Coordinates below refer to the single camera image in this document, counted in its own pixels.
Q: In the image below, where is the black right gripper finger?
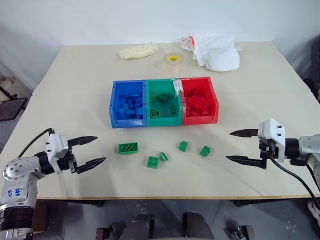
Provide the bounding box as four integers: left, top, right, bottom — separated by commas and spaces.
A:
229, 128, 260, 139
225, 155, 266, 171

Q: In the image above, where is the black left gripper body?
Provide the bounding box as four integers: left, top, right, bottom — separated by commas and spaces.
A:
53, 146, 79, 175

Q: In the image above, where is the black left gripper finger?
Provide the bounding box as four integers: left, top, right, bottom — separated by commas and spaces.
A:
67, 135, 99, 148
74, 157, 107, 175

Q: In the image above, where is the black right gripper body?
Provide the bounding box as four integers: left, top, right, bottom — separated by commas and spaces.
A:
258, 139, 279, 170

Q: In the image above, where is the black table crossbar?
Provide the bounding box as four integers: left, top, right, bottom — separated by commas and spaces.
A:
65, 199, 105, 208
231, 199, 312, 207

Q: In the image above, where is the long green building brick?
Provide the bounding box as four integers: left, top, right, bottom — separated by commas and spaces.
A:
117, 141, 140, 155

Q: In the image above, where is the red plastic bin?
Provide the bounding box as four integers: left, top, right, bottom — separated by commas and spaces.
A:
178, 76, 221, 126

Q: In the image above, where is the large red building brick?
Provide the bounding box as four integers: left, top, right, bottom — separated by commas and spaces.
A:
188, 95, 210, 111

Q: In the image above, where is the blue plastic bin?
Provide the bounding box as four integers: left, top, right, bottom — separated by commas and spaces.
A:
108, 79, 147, 129

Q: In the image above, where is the square green building brick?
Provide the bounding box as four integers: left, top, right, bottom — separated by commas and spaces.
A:
146, 155, 159, 170

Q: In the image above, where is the dark caster base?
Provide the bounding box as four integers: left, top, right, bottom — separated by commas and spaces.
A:
96, 221, 128, 240
228, 224, 254, 240

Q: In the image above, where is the red and white shoe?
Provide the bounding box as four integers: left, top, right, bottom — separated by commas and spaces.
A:
307, 199, 320, 222

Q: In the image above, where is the dark grey rounded shape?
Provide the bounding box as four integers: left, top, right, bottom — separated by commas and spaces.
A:
126, 213, 155, 240

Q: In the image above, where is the white tape strip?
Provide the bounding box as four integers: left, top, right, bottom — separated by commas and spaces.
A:
170, 78, 183, 97

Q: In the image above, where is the green plastic bin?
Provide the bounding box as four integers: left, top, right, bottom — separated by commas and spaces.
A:
144, 78, 184, 127

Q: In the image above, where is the white plastic bag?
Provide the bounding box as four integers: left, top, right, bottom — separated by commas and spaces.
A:
179, 32, 241, 73

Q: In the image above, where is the clear adhesive tape roll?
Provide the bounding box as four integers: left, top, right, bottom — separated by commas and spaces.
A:
161, 52, 186, 74

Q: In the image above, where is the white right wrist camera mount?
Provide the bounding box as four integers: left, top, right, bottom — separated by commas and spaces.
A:
257, 118, 286, 163

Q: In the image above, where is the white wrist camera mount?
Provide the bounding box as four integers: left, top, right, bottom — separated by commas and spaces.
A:
45, 133, 70, 162
257, 118, 286, 163

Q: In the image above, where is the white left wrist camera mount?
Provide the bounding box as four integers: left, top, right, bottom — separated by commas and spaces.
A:
45, 133, 70, 162

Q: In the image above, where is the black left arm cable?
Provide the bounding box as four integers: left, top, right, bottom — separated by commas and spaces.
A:
16, 127, 55, 159

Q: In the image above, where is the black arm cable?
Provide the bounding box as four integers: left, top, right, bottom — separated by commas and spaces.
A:
16, 127, 55, 159
268, 155, 320, 213

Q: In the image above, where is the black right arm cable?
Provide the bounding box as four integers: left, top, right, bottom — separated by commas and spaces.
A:
268, 155, 320, 213

